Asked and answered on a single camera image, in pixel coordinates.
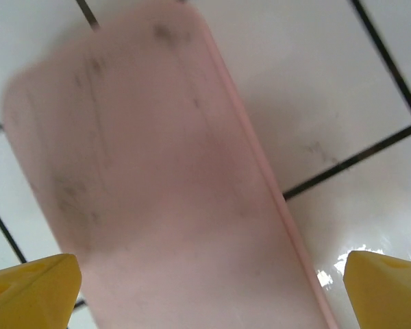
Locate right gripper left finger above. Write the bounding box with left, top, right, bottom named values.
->
left=0, top=253, right=82, bottom=329

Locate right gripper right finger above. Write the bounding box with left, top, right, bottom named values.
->
left=342, top=250, right=411, bottom=329

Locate pink pencil case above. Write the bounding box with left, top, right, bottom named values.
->
left=0, top=1, right=340, bottom=329

